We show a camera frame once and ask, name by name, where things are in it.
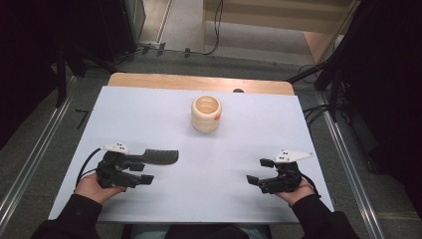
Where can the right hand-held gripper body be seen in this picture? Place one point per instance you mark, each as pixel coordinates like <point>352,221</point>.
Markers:
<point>282,181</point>

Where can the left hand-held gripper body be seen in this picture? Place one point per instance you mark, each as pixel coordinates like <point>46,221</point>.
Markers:
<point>114,177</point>

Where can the dark grey comb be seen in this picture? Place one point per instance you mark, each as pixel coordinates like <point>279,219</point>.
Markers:
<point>159,156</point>

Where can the person's right hand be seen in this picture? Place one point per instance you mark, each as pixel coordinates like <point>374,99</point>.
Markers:
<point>297,195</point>

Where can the person's left hand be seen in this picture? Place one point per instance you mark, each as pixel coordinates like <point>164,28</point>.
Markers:
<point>93,191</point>

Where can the white table cover sheet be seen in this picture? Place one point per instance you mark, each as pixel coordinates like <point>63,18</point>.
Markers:
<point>205,186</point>

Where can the cream ribbed cup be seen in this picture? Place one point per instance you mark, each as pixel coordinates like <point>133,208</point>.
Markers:
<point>205,114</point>

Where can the black metal stand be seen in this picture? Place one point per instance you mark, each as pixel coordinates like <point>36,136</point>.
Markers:
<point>61,76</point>
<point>333,86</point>

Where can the light wooden furniture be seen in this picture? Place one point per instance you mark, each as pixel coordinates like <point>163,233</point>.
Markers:
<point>265,15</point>

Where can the dark cabinet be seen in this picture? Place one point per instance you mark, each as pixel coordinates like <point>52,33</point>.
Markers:
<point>83,26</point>

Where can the metal floor rail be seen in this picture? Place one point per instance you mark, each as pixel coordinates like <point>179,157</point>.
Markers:
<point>351,166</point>
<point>36,156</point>

